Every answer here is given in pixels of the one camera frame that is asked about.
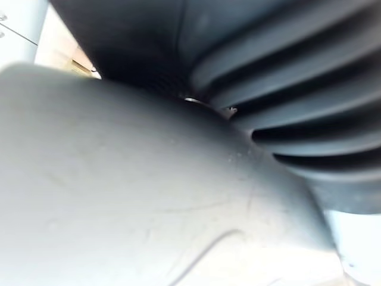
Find left robot hand black cloth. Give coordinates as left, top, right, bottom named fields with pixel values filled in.
left=48, top=0, right=381, bottom=215

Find silver robot left leg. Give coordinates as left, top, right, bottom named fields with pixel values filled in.
left=0, top=61, right=343, bottom=286

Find silver robot body panel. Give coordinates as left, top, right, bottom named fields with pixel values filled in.
left=0, top=0, right=49, bottom=70

